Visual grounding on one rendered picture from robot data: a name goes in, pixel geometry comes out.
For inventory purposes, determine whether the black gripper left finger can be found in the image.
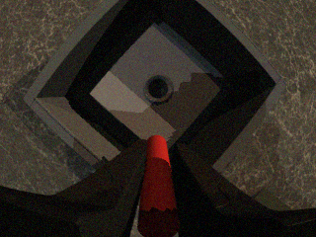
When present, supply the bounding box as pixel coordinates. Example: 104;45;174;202
0;138;147;237

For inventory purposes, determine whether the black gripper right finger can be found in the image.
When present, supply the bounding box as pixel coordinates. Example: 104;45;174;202
171;142;316;237

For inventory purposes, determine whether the red peg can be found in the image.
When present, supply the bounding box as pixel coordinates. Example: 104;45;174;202
137;134;179;237

